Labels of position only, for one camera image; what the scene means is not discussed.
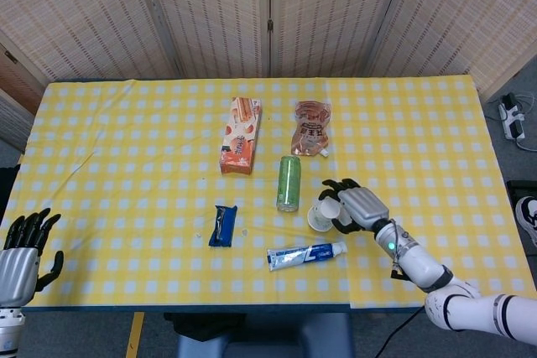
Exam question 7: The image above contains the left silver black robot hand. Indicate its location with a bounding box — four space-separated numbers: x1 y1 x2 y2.
0 207 65 307

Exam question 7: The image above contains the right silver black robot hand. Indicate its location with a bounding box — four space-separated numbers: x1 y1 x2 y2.
317 179 391 236

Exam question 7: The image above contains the white floral paper cup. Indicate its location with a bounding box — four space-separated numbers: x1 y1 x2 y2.
306 205 336 234
320 199 343 221

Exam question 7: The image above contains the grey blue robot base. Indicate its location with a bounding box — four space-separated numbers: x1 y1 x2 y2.
175 311 354 358

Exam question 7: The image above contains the yellow checked tablecloth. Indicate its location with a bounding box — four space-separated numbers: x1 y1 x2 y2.
326 75 537 310
0 78 352 308

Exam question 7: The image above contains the green drink can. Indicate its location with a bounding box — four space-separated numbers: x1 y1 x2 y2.
275 155 301 212

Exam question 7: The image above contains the blue white toothpaste tube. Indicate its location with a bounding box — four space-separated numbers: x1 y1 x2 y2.
267 241 349 272

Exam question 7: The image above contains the orange spout pouch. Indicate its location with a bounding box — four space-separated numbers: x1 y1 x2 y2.
291 100 332 158

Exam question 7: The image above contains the yellow floor tape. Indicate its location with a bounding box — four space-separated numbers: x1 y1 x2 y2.
125 311 146 358

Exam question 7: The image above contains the orange biscuit box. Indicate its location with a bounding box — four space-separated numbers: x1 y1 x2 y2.
219 96 264 176

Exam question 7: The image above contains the blue snack packet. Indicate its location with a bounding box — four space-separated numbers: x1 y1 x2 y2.
208 205 238 248

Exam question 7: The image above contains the black white sneaker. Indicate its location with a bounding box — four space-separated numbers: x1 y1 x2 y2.
515 195 537 246

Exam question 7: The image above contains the white power strip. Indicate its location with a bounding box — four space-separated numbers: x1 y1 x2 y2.
498 92 528 141

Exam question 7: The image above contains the brown woven screen panel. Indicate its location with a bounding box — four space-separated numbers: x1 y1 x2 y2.
0 41 50 153

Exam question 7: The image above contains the woven folding screen panel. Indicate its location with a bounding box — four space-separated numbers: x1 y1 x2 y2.
367 0 537 101
136 0 272 80
0 0 184 82
268 0 410 79

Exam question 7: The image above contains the black power cable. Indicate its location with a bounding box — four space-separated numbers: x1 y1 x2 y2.
375 308 427 358

